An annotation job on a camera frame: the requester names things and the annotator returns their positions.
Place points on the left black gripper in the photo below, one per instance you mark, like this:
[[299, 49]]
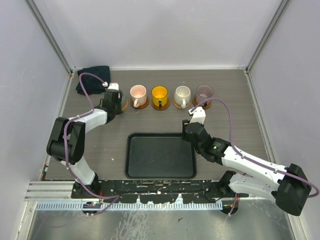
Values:
[[119, 110]]

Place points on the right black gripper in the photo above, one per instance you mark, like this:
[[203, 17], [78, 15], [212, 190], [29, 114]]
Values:
[[185, 136]]

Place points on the grey glass mug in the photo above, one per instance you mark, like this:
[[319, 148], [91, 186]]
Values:
[[123, 98]]

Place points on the light cork coaster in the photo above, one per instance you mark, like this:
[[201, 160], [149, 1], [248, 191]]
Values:
[[179, 106], [125, 106]]

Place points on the dark wooden coaster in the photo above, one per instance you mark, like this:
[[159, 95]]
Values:
[[205, 105], [160, 104], [143, 106]]

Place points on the white ceramic mug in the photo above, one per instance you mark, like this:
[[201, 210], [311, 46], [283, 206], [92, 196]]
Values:
[[182, 95]]

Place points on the pink ceramic mug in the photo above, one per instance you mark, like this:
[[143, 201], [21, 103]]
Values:
[[138, 95]]

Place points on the purple glass mug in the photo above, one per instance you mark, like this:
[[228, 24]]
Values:
[[203, 92]]

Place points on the yellow mug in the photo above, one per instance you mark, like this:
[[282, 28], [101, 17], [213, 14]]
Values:
[[159, 96]]

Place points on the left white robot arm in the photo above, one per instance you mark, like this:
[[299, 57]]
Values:
[[66, 143]]

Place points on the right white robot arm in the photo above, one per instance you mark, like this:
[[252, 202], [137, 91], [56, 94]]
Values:
[[286, 186]]

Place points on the dark blue folded cloth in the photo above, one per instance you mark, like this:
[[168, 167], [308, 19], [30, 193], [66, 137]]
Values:
[[90, 79]]

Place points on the black plastic tray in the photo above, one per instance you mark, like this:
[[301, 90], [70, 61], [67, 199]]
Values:
[[151, 155]]

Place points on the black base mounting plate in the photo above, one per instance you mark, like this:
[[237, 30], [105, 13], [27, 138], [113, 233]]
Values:
[[165, 191]]

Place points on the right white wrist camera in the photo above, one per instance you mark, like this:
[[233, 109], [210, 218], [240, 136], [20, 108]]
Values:
[[198, 115]]

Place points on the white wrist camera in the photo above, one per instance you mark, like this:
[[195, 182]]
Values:
[[111, 87], [198, 115]]

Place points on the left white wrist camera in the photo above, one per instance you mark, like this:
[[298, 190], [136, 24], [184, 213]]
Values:
[[111, 87]]

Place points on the white slotted cable duct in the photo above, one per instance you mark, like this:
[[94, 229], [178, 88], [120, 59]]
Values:
[[81, 205]]

